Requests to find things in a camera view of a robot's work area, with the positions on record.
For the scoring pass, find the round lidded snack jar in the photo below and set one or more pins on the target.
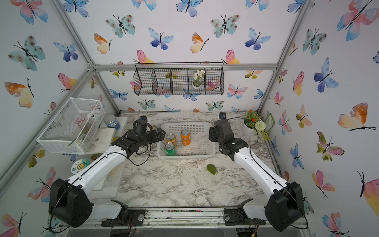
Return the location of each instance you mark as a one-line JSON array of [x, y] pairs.
[[79, 165]]

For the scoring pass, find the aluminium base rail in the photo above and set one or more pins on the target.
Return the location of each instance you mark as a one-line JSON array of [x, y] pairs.
[[230, 216]]

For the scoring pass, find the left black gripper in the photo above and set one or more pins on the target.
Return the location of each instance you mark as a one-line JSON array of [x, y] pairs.
[[161, 136]]

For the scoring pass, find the white potted flower plant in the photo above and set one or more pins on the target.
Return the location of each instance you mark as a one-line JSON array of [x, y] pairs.
[[254, 126]]

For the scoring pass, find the orange soda can back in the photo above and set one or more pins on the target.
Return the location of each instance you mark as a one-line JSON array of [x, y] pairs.
[[185, 137]]

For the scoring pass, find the green picture frame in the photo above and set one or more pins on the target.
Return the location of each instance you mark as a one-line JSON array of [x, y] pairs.
[[269, 122]]

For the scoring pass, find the small white flower vase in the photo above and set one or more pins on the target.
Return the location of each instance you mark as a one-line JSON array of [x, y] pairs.
[[198, 78]]

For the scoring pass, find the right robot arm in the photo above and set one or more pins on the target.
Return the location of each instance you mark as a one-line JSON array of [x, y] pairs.
[[285, 200]]

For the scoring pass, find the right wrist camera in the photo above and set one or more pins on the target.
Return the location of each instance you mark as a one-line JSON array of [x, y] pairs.
[[222, 115]]

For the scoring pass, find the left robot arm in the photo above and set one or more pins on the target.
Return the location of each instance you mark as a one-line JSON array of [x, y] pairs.
[[69, 200]]

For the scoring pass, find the green soda can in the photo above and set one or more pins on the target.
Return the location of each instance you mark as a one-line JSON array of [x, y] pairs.
[[170, 149]]

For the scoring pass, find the white mesh box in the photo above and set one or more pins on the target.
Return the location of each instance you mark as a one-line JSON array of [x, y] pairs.
[[73, 127]]

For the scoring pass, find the orange soda can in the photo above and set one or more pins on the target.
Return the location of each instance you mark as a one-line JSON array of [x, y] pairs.
[[185, 137], [171, 138]]

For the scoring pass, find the blue grey can on shelf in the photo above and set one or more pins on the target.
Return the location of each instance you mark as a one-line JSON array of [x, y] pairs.
[[111, 122]]

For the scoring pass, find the white tiered shelf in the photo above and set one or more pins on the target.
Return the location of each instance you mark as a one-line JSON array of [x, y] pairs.
[[108, 187]]

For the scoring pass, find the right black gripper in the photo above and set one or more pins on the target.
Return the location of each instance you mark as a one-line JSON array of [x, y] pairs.
[[213, 132]]

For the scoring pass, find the orange soda can front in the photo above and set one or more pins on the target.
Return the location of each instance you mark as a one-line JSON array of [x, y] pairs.
[[171, 138]]

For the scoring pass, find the white plastic perforated basket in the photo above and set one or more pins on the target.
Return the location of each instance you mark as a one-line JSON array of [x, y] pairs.
[[199, 148]]

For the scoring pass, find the black wire wall basket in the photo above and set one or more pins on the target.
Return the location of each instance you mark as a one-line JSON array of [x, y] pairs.
[[176, 78]]

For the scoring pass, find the green leaf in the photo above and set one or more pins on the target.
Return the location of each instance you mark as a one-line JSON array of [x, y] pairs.
[[211, 168]]

